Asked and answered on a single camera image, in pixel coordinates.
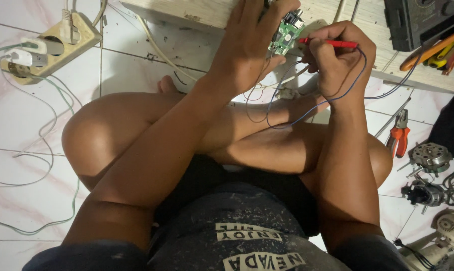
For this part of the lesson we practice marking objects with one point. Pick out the person's left hand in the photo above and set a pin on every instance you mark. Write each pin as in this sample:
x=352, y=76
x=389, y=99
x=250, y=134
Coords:
x=242, y=56

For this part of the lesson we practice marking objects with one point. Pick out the person's right hand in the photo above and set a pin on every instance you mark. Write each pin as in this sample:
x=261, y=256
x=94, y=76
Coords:
x=343, y=67

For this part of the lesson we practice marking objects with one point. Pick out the person's right fingers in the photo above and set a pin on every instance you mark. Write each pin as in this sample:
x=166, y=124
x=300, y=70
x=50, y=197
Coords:
x=317, y=52

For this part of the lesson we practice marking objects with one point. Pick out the red multimeter probe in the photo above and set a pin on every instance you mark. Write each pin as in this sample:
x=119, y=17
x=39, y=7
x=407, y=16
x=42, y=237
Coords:
x=339, y=43

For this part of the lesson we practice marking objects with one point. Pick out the green circuit board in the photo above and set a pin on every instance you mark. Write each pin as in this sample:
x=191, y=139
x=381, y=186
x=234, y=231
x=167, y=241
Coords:
x=287, y=35

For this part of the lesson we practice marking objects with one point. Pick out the black multimeter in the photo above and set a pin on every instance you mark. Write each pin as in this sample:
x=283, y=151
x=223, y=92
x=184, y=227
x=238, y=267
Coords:
x=411, y=22

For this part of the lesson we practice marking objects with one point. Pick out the thin metal rod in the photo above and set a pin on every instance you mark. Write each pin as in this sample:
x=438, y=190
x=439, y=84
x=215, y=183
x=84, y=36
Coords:
x=394, y=116

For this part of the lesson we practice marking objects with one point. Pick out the person's right leg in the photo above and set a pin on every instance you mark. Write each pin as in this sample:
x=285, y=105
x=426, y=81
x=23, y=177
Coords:
x=272, y=146

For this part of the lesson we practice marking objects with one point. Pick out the person's leg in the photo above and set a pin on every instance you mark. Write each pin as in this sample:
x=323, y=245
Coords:
x=272, y=146
x=110, y=124

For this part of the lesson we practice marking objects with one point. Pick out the low wooden table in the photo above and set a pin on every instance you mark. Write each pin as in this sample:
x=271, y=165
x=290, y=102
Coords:
x=211, y=13

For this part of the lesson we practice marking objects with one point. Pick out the black cloth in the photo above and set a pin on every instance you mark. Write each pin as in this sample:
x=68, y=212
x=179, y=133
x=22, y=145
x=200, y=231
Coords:
x=452, y=124

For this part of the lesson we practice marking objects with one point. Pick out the silver fan motor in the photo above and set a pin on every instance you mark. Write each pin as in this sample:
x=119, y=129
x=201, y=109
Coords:
x=432, y=155

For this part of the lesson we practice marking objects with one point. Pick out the black shorts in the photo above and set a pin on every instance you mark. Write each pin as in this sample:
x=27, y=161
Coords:
x=204, y=177

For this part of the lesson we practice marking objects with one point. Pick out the black fan motor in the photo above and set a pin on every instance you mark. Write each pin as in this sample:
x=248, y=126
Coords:
x=424, y=194

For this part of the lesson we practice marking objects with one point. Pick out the grey printed shirt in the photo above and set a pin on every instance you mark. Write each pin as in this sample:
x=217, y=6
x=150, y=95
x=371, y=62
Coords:
x=249, y=241

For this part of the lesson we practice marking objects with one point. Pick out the person's left leg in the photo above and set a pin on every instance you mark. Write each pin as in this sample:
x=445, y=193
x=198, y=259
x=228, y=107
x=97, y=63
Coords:
x=110, y=124

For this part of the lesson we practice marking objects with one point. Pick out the white fan housing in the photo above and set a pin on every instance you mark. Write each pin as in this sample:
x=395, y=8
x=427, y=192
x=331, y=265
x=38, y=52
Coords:
x=451, y=229

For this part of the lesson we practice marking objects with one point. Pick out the beige power strip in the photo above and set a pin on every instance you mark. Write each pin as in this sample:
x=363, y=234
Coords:
x=76, y=41

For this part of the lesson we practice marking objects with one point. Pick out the white power plug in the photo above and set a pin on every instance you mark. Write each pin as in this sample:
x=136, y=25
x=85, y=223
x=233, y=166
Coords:
x=69, y=28

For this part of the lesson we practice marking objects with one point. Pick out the white grey charger adapter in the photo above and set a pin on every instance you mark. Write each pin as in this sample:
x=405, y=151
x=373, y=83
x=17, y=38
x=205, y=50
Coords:
x=42, y=46

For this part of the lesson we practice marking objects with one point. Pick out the small white charger adapter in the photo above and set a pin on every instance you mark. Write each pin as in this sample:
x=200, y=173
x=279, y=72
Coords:
x=23, y=58

